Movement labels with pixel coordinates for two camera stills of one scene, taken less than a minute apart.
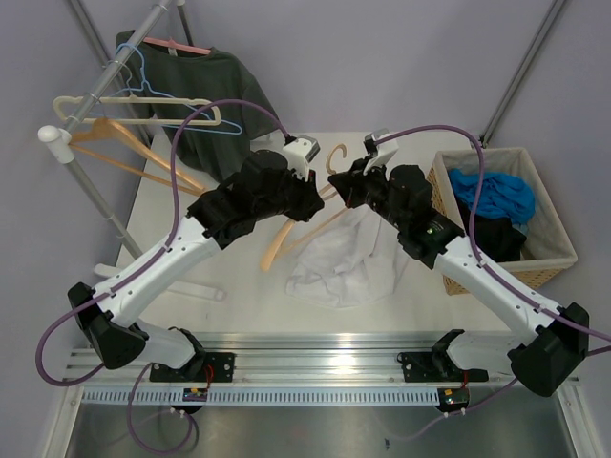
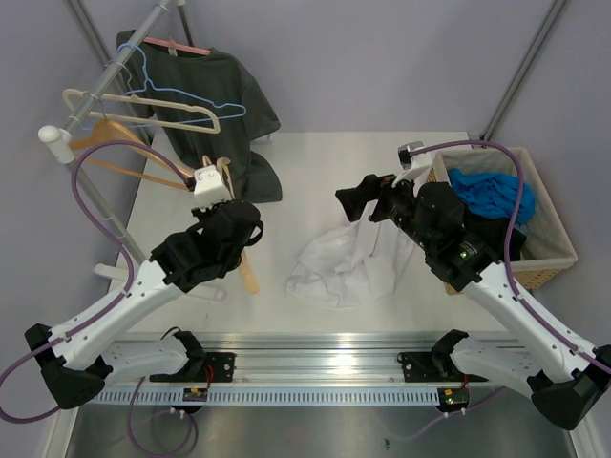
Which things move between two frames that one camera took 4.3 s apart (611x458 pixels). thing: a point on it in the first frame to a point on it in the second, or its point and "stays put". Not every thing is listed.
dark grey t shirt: (206, 107) stays put
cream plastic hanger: (285, 238) to (224, 161)
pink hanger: (170, 43) stays put
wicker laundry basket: (548, 248) stays put
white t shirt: (357, 260) stays put
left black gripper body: (297, 197) to (203, 216)
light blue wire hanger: (144, 86) to (182, 93)
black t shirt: (495, 236) stays put
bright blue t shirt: (501, 196) stays put
